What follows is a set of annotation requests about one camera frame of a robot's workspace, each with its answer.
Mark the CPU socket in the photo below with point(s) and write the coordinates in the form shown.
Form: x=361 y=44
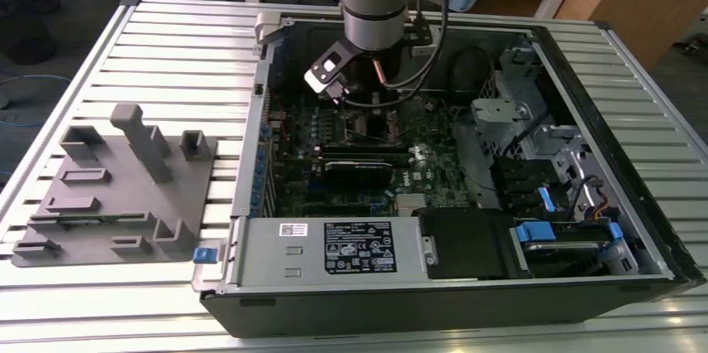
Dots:
x=351 y=123

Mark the white black wrist webcam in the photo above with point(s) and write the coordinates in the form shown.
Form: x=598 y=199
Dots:
x=329 y=65

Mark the black graphics card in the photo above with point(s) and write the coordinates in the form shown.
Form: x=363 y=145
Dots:
x=357 y=177

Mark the silver drive cage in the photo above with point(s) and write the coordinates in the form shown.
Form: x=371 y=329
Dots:
x=495 y=109

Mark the green motherboard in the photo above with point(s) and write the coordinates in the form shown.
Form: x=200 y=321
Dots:
x=437 y=170

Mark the silver chipset heatsink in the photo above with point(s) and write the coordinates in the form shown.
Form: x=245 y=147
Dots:
x=412 y=200

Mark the blue plastic clip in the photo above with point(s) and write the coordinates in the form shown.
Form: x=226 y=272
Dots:
x=547 y=199
x=617 y=232

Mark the blue disk carrier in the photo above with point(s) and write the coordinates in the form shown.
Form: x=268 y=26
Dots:
x=536 y=232

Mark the silver power supply unit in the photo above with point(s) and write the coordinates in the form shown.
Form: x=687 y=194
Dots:
x=265 y=253

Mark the silver hard disk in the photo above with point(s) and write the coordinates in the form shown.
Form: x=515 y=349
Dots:
x=559 y=247

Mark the blue case latch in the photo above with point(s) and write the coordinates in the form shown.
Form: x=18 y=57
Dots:
x=206 y=255

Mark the gray parts rack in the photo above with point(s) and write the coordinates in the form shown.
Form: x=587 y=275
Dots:
x=122 y=204

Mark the black PC case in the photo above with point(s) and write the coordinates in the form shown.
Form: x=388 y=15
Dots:
x=443 y=315

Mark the green RAM stick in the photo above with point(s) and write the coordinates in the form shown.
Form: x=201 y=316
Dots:
x=81 y=221

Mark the black office chair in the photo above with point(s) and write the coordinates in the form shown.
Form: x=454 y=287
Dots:
x=30 y=38

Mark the black gray wrist camera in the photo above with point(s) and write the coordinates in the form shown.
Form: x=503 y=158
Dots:
x=420 y=36

